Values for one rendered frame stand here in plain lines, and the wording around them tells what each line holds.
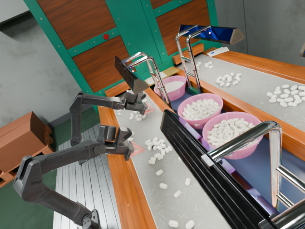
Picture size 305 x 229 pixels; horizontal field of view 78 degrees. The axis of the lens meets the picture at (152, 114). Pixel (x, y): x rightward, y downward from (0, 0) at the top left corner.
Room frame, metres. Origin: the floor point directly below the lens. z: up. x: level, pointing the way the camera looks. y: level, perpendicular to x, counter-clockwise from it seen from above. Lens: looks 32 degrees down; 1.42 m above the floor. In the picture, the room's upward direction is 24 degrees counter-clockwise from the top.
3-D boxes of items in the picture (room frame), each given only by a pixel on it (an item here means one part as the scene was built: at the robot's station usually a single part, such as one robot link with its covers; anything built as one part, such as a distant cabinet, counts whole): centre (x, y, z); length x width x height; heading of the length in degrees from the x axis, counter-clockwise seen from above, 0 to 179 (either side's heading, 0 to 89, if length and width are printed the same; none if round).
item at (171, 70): (1.56, -0.20, 0.77); 0.33 x 0.15 x 0.01; 97
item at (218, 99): (0.91, -0.27, 0.72); 0.27 x 0.27 x 0.10
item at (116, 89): (1.57, 0.15, 0.83); 0.30 x 0.06 x 0.07; 97
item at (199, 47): (1.65, -0.53, 0.83); 0.30 x 0.06 x 0.07; 97
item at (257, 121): (0.63, -0.31, 0.72); 0.27 x 0.27 x 0.10
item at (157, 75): (1.15, -0.05, 0.90); 0.20 x 0.19 x 0.45; 7
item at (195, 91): (1.20, -0.44, 0.90); 0.20 x 0.19 x 0.45; 7
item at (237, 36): (1.21, -0.52, 1.08); 0.62 x 0.08 x 0.07; 7
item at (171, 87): (1.35, -0.22, 0.71); 0.22 x 0.22 x 0.06
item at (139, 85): (1.14, 0.03, 1.08); 0.62 x 0.08 x 0.07; 7
